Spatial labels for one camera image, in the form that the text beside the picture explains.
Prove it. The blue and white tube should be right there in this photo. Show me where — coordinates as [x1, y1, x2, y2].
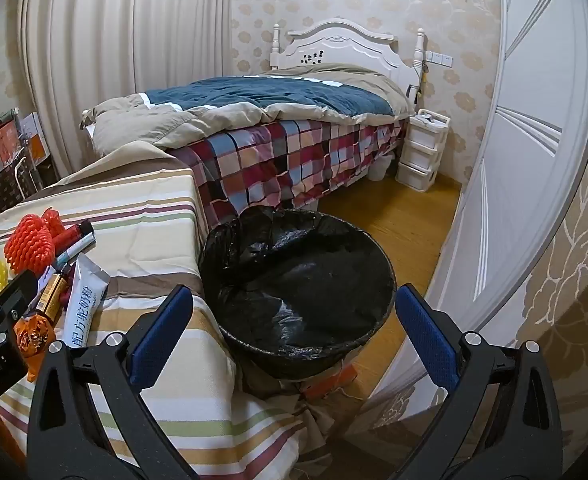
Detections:
[54, 237, 97, 266]

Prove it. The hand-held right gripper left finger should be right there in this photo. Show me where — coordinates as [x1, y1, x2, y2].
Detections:
[26, 284, 197, 480]

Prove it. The small white bucket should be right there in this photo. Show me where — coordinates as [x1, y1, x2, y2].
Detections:
[369, 152, 395, 181]

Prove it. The white sachet packet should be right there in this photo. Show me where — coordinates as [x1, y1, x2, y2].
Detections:
[64, 254, 111, 351]

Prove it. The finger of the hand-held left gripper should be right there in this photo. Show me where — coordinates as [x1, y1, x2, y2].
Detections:
[0, 270, 40, 347]

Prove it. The brown cloth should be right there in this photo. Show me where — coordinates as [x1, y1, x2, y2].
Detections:
[241, 355, 375, 461]

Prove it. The white plastic drawer unit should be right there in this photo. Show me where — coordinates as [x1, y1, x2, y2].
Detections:
[395, 108, 450, 191]

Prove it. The orange foam fruit net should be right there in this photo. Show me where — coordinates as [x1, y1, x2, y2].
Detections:
[4, 214, 55, 276]

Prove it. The white door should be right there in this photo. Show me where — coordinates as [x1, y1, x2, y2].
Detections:
[369, 0, 588, 411]

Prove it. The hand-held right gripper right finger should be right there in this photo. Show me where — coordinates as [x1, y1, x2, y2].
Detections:
[391, 283, 564, 480]

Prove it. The orange patterned wrapper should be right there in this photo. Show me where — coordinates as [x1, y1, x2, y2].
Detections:
[14, 312, 57, 361]

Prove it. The white and orange box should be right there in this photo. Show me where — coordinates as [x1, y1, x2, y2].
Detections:
[19, 112, 52, 168]

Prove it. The red tube with black cap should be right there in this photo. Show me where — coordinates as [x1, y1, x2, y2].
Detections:
[54, 224, 95, 253]

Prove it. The red foam fruit net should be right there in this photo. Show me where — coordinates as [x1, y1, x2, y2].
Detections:
[41, 208, 67, 241]

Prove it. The striped tablecloth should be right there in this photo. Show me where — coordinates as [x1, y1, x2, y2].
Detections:
[0, 142, 325, 480]

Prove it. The dark and yellow cord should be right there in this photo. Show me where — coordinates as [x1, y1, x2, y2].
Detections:
[409, 60, 429, 106]

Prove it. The bin with black bag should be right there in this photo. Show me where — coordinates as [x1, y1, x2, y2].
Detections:
[198, 207, 397, 368]

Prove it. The plaid bed sheet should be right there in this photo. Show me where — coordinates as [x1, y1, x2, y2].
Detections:
[166, 115, 409, 221]

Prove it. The blue and beige duvet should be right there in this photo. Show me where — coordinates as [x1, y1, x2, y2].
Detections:
[80, 64, 415, 161]

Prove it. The yellow label bottle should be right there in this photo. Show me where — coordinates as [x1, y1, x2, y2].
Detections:
[34, 270, 75, 321]

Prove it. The cream curtain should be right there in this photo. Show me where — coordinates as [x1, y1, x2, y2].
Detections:
[21, 0, 235, 176]

